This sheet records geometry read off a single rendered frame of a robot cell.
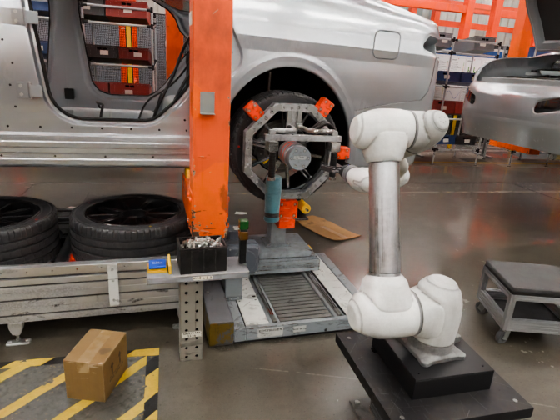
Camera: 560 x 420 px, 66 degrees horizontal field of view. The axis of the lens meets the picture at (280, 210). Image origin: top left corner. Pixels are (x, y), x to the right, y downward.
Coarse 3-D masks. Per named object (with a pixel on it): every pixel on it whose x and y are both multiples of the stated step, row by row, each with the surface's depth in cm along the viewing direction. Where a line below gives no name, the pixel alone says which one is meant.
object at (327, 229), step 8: (312, 216) 399; (304, 224) 381; (312, 224) 382; (320, 224) 383; (328, 224) 385; (336, 224) 387; (320, 232) 364; (328, 232) 365; (336, 232) 366; (344, 232) 368; (352, 232) 369
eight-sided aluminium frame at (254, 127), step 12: (276, 108) 233; (288, 108) 235; (300, 108) 237; (312, 108) 239; (264, 120) 233; (252, 132) 233; (252, 180) 242; (312, 180) 257; (324, 180) 255; (264, 192) 247; (288, 192) 251; (300, 192) 253
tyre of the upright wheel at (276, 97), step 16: (256, 96) 253; (272, 96) 239; (288, 96) 241; (304, 96) 244; (240, 112) 247; (240, 128) 240; (336, 128) 256; (240, 144) 242; (240, 160) 245; (240, 176) 248; (256, 192) 254
